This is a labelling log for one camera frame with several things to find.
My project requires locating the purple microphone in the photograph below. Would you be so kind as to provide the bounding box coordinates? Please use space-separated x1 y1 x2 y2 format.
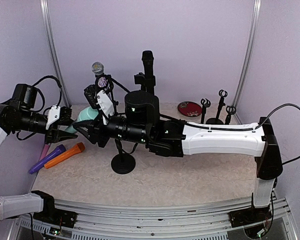
28 144 66 175

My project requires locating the pink microphone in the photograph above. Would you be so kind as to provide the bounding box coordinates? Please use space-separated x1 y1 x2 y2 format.
39 144 50 161

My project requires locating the teal head microphone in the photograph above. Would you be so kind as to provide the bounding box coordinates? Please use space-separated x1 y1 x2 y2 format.
64 106 99 134

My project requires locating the black tall round-base stand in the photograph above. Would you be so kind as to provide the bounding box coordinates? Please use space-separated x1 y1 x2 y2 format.
134 72 156 95

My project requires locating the black microphone orange end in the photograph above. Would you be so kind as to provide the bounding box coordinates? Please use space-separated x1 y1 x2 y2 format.
141 50 156 95

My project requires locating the black short stand purple mic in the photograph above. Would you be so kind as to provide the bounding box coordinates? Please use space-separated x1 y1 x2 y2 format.
200 98 211 124

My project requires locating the black short stand orange mic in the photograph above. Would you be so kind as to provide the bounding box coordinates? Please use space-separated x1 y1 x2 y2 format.
224 105 237 125

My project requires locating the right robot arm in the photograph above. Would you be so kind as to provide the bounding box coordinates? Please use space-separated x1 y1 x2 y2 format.
73 90 283 222

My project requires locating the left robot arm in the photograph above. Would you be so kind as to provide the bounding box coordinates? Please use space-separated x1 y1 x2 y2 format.
0 83 78 223

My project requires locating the black tripod microphone stand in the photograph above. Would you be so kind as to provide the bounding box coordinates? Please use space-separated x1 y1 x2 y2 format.
105 74 118 116

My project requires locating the rhinestone silver-head microphone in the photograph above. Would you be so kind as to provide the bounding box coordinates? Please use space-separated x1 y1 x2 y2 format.
91 61 108 88

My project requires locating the red floral plate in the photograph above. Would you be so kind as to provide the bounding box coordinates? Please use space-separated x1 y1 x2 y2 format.
177 101 202 118

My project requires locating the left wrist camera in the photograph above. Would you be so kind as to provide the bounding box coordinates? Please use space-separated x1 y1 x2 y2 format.
45 105 61 130

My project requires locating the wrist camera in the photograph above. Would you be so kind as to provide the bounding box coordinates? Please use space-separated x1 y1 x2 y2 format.
45 105 61 130
83 84 115 125

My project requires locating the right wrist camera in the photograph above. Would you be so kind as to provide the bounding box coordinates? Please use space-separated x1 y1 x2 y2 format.
83 84 115 125

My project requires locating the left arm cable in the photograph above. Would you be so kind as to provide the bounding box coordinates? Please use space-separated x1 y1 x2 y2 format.
29 75 63 111

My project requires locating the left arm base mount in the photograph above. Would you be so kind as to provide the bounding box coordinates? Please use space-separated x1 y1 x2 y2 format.
33 199 77 229

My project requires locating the left aluminium corner post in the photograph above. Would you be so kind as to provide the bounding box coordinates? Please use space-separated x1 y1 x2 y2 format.
40 0 72 107

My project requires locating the aluminium corner post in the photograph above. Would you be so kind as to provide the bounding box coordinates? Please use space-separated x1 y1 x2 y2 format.
40 0 72 107
230 0 262 111

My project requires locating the aluminium front rail frame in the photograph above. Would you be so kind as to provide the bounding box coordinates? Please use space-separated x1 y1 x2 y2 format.
7 194 298 240

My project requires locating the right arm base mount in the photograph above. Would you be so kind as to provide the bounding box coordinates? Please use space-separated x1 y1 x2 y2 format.
228 205 273 228

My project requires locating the right aluminium corner post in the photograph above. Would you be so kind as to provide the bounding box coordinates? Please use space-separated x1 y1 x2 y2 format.
230 0 262 111

